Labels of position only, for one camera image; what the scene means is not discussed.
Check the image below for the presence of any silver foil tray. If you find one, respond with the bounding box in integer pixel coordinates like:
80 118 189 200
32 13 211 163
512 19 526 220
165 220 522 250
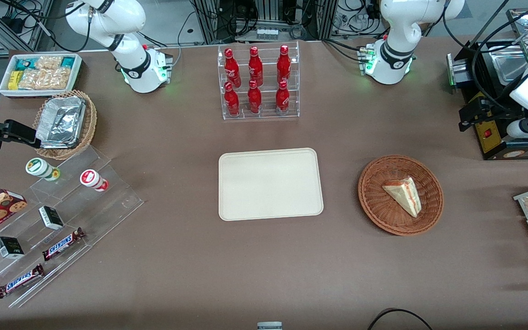
35 96 87 149

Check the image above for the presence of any clear acrylic stepped stand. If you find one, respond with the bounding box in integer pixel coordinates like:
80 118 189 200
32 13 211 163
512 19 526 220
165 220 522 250
0 146 145 308

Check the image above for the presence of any round brown wicker basket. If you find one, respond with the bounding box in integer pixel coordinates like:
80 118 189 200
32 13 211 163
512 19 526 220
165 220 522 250
358 155 444 237

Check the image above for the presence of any white rectangular snack bin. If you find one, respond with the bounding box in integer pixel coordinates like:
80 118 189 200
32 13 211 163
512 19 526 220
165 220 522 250
0 53 83 99

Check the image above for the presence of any small black box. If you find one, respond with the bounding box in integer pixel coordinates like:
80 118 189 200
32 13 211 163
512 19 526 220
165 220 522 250
0 236 25 260
38 206 65 231

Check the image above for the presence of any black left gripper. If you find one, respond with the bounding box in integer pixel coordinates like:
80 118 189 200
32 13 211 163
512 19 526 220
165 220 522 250
458 98 523 133

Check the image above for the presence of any cream rectangular plastic tray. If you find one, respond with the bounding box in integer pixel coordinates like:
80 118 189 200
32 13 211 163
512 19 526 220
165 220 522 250
218 148 325 221

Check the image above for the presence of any triangular sandwich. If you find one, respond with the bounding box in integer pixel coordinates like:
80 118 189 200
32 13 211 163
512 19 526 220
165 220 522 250
382 176 422 218

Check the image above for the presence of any green lid yogurt cup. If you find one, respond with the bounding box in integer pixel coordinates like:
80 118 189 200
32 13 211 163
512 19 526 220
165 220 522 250
25 158 61 182

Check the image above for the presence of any red cola bottle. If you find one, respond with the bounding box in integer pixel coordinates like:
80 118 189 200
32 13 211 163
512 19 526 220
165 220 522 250
277 44 291 84
224 48 242 88
248 46 264 87
247 80 262 114
224 82 241 116
275 80 290 114

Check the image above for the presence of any Snickers chocolate bar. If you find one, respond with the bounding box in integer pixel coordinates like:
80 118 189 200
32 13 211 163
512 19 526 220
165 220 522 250
42 227 86 262
0 264 45 299

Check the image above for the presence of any oval light wicker basket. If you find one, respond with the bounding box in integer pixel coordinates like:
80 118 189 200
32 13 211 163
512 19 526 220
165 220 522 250
33 89 98 161

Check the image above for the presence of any clear bag of crackers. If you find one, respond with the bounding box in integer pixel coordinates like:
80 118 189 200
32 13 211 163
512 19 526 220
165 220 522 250
18 68 71 90
34 55 64 71

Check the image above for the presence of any clear acrylic bottle rack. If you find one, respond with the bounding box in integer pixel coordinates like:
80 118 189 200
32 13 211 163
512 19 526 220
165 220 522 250
217 41 300 121

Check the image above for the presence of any red lid yogurt cup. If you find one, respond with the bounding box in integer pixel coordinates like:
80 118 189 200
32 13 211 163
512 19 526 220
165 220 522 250
79 169 109 193

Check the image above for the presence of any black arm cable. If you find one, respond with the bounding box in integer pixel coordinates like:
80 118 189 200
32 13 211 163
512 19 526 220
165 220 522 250
442 0 528 113

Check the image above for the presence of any black appliance with yellow label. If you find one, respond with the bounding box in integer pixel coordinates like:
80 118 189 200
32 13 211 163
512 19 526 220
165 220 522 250
446 39 528 161

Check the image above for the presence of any black floor cable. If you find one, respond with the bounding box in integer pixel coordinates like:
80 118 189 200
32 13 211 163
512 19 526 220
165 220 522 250
367 308 435 330

